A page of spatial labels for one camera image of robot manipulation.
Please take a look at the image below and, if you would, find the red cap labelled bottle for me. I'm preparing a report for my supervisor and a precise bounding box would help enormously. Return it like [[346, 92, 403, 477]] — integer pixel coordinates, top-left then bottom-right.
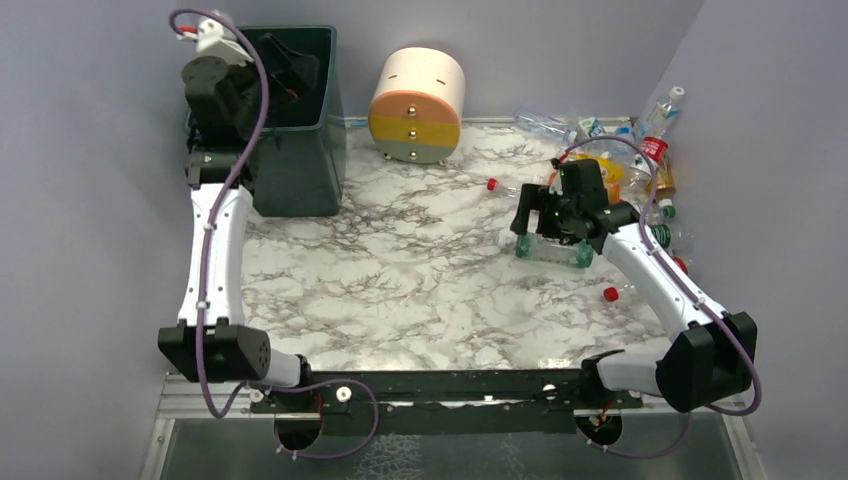
[[486, 178, 524, 200]]

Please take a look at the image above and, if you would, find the green label clear bottle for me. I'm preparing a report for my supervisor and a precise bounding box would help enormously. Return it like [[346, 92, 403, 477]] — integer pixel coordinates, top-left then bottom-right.
[[515, 233, 595, 269]]

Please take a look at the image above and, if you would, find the orange drink bottle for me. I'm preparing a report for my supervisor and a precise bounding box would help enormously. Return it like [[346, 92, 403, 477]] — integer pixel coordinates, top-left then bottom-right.
[[546, 171, 620, 204]]

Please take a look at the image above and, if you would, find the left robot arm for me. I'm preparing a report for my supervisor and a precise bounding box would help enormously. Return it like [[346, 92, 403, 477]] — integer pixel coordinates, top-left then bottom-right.
[[157, 19, 308, 388]]

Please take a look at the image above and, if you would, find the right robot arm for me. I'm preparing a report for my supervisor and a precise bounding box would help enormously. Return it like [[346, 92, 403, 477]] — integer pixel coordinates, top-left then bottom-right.
[[510, 159, 763, 416]]

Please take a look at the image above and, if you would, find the dark green plastic bin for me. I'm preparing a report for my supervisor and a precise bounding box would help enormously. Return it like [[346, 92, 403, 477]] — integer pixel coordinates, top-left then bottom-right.
[[184, 25, 348, 219]]

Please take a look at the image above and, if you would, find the yellow drink bottle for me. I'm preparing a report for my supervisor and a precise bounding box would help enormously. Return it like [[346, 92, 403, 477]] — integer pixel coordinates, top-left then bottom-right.
[[567, 152, 625, 184]]

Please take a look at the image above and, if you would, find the clear bottle at back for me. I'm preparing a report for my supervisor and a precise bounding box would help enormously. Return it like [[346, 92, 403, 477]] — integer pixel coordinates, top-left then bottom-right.
[[514, 108, 578, 145]]

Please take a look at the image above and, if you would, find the blue cap clear bottle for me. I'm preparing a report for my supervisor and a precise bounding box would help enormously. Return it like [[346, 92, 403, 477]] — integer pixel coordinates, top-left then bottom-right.
[[603, 123, 636, 162]]

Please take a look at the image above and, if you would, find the green label water bottle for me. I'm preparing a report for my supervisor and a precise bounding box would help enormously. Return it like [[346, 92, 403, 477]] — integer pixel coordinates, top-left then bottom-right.
[[640, 199, 677, 226]]

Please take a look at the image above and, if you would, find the amber tea bottle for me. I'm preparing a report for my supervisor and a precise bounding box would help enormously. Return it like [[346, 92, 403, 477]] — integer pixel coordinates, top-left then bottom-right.
[[655, 153, 676, 202]]

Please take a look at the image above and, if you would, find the loose red bottle cap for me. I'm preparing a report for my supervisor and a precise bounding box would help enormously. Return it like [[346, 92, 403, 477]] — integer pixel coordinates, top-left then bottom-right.
[[603, 287, 620, 302]]

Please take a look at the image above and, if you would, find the red label clear bottle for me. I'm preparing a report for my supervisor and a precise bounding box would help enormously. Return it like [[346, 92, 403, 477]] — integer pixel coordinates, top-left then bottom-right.
[[634, 136, 669, 176]]

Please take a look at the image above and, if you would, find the round pastel drawer cabinet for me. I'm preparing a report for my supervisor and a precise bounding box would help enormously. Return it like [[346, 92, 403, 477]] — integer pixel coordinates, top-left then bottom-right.
[[367, 47, 466, 165]]

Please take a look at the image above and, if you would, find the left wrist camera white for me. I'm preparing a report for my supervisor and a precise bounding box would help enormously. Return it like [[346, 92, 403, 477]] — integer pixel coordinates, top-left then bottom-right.
[[196, 17, 253, 67]]

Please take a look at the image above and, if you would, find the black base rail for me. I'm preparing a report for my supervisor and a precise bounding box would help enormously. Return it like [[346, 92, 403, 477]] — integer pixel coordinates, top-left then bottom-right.
[[250, 368, 643, 438]]

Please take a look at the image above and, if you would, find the aluminium frame rail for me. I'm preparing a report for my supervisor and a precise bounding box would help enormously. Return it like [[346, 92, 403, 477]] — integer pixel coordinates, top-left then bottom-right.
[[156, 370, 746, 421]]

